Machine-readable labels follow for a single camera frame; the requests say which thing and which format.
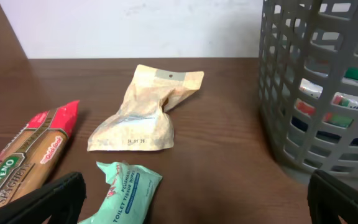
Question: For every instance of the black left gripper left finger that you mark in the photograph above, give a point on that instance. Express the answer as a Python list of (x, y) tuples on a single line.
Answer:
[(59, 201)]

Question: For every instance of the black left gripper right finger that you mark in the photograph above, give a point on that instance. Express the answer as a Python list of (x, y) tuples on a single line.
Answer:
[(330, 200)]

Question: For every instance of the white tissue multipack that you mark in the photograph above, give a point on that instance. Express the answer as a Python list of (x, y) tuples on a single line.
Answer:
[(341, 99)]

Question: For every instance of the mint toilet wipes pack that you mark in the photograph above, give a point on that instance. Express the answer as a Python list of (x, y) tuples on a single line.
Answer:
[(131, 191)]

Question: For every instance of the orange spaghetti packet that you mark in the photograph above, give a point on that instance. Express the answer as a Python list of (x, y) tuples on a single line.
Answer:
[(27, 161)]

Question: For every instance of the beige paper pouch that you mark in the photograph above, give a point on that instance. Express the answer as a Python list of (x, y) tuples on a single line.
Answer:
[(141, 122)]

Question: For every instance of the grey plastic lattice basket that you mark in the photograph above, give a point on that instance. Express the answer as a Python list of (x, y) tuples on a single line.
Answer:
[(317, 41)]

